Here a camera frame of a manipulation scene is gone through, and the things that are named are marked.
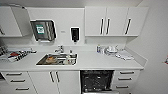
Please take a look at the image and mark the stainless steel dishwasher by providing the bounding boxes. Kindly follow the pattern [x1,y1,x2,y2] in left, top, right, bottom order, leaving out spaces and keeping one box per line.
[79,69,115,94]

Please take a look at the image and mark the blue dish soap bottle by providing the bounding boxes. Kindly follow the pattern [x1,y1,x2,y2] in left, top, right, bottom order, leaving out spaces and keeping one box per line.
[96,44,101,54]

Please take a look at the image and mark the black soap dispenser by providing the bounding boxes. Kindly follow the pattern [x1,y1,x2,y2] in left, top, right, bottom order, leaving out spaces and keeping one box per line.
[69,26,81,43]

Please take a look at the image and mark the white plate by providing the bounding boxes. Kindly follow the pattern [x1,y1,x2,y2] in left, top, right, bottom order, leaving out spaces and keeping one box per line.
[63,57,77,66]

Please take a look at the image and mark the small white bottle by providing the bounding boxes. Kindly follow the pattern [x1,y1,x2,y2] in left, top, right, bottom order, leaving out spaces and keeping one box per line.
[100,47,105,54]

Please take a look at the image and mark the white mug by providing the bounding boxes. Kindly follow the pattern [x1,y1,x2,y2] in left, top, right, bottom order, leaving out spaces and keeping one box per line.
[66,54,74,64]

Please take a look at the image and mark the chrome faucet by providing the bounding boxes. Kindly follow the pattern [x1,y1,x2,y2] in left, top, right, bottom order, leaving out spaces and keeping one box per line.
[54,45,65,54]

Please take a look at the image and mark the stack of white plates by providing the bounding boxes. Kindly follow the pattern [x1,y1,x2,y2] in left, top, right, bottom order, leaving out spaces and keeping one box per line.
[104,47,120,56]

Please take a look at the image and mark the white cups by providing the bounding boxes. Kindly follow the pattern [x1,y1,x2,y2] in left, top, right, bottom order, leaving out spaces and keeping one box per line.
[108,44,118,53]

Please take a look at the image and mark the container with orange sponge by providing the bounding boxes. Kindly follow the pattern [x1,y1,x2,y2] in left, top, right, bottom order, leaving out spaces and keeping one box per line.
[44,56,58,64]

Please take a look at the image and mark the stainless steel sink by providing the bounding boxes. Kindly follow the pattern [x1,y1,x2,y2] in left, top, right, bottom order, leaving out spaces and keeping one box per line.
[35,53,79,67]

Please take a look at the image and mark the steel paper towel dispenser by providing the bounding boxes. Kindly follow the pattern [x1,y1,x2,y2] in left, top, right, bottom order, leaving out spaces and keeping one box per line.
[29,18,58,44]

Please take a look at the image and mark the white drawer unit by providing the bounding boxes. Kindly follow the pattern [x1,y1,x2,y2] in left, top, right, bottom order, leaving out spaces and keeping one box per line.
[0,70,38,94]
[111,68,142,93]

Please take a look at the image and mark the white two-door base cabinet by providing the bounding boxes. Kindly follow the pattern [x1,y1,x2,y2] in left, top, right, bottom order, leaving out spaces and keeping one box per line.
[28,70,82,94]

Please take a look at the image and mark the black cabinet door handle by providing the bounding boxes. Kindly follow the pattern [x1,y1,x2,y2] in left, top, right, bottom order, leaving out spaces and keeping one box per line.
[99,17,105,35]
[105,17,111,35]
[124,17,132,35]

